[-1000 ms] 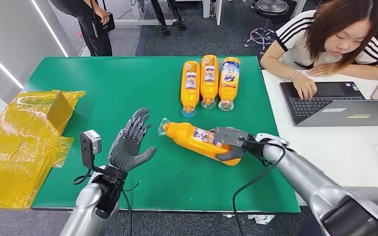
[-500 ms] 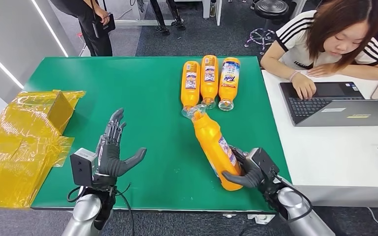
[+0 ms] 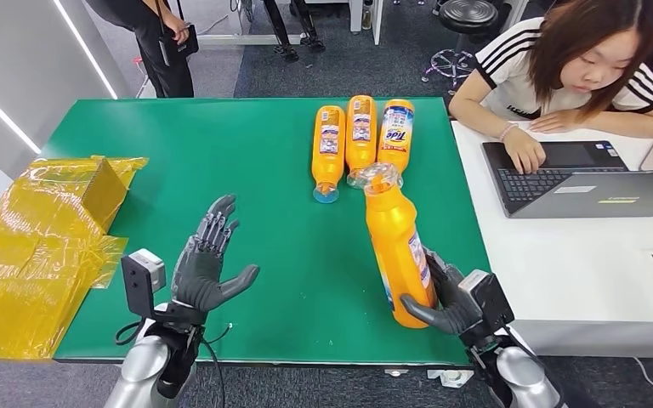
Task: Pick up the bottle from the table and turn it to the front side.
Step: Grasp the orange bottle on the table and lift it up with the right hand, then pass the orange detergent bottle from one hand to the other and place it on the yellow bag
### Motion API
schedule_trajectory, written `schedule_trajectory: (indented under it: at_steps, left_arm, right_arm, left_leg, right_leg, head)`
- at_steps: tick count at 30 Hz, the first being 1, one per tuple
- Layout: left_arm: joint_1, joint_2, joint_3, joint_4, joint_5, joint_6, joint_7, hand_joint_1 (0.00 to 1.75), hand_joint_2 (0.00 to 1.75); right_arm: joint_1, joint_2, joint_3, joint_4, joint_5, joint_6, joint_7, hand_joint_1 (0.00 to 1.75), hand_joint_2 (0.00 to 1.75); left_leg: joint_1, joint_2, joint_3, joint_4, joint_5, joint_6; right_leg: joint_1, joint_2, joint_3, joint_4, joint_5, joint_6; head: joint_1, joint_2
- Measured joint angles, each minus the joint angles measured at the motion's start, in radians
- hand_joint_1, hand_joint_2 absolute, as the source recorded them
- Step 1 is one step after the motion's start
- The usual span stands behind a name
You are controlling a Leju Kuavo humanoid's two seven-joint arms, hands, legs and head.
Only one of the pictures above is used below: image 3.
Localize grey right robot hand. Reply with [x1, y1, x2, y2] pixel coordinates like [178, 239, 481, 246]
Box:
[400, 247, 482, 337]

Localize white desk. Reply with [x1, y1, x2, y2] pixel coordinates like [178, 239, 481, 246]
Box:
[451, 119, 653, 358]

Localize seated person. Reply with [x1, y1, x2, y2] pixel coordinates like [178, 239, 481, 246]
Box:
[448, 0, 653, 176]

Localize yellow film wrapped cardboard box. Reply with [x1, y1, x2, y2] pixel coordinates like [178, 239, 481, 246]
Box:
[0, 156, 149, 361]

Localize orange detergent bottle blue cap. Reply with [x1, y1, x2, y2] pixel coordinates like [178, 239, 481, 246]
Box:
[310, 105, 347, 205]

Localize orange detergent bottle clear cap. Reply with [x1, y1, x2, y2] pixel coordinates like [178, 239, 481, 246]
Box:
[344, 94, 378, 190]
[358, 161, 439, 330]

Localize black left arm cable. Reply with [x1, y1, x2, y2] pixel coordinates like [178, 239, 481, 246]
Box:
[115, 320, 232, 408]

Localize black round stool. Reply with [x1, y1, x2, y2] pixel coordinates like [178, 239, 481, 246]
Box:
[421, 0, 513, 94]

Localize black humanoid robot legs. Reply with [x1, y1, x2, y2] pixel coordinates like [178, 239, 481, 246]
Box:
[261, 0, 327, 63]

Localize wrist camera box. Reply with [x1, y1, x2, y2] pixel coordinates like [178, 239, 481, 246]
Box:
[457, 269, 515, 339]
[121, 248, 167, 321]

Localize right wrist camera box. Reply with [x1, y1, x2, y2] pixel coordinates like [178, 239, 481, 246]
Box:
[457, 269, 515, 339]

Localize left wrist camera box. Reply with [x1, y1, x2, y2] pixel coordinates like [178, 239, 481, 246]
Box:
[121, 248, 167, 321]

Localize standing person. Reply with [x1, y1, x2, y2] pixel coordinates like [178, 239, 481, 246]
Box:
[82, 0, 196, 99]

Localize white table leg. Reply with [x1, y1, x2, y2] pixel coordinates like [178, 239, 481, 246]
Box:
[349, 0, 384, 45]

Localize grey open laptop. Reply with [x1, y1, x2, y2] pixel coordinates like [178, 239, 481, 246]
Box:
[481, 139, 653, 220]

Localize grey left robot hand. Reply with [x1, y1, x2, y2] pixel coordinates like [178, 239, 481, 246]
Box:
[170, 195, 261, 314]

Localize white table bracket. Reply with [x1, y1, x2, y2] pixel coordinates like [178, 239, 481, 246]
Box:
[426, 368, 475, 389]

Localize orange Tide detergent bottle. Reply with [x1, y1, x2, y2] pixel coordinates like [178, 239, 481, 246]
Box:
[376, 99, 416, 187]

